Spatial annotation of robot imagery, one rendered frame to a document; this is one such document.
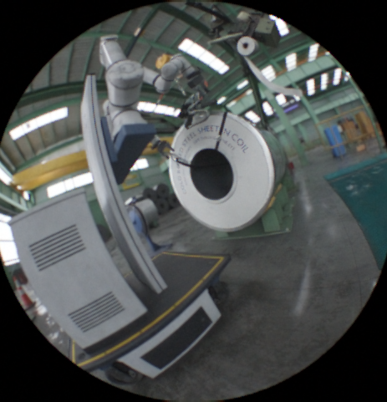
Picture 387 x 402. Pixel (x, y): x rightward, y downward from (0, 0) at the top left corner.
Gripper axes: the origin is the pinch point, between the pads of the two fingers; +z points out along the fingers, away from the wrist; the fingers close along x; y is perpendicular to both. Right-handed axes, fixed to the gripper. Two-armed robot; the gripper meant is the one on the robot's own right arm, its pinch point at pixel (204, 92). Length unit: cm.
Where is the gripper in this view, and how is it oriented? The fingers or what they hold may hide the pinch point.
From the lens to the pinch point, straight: 105.7
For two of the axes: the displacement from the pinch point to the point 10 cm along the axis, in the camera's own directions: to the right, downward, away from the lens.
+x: -4.3, 8.9, -1.8
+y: -6.9, -1.9, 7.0
